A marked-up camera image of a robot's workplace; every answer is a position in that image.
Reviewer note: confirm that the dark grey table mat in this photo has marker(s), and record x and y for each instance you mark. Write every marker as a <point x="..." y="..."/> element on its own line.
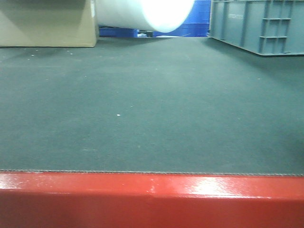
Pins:
<point x="167" y="105"/>

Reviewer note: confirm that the red table edge rail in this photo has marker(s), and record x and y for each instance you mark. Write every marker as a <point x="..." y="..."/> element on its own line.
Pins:
<point x="133" y="200"/>

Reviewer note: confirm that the white foam roll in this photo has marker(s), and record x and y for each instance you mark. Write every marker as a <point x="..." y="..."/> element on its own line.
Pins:
<point x="153" y="15"/>

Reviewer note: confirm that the blue plastic crates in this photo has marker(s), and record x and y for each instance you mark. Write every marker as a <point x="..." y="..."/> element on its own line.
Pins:
<point x="195" y="25"/>

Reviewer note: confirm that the grey plastic crate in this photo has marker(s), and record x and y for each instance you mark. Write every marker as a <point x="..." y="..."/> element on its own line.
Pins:
<point x="263" y="27"/>

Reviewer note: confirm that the cardboard box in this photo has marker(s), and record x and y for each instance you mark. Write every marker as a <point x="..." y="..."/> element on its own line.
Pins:
<point x="48" y="23"/>

